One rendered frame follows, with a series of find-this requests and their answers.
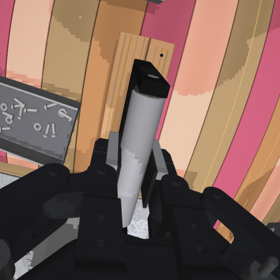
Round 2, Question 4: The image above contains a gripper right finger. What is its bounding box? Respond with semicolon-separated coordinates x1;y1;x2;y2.
148;139;280;264

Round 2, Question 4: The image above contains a grey parts tray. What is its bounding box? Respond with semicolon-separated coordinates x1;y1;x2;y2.
0;75;82;166

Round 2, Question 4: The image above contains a light wooden block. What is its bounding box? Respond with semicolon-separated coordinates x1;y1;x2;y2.
109;31;176;141

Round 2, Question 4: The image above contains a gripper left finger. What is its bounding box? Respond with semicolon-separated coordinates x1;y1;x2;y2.
0;131;124;263

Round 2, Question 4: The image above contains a grey and black tie bar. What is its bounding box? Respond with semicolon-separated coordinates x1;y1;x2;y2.
117;58;171;228

